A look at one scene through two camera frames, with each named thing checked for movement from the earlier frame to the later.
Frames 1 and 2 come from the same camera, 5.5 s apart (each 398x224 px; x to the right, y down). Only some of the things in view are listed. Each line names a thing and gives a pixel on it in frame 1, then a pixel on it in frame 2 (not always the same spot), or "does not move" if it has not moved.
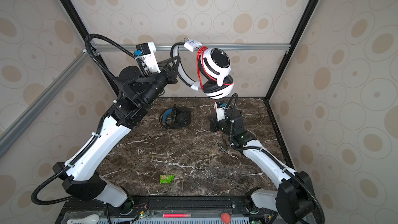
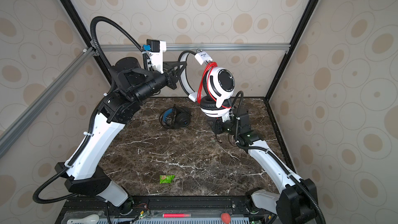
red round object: (226, 218) does not move
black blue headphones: (174, 117) does not move
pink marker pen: (174, 215) does not move
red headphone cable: (210, 69) -> (203, 88)
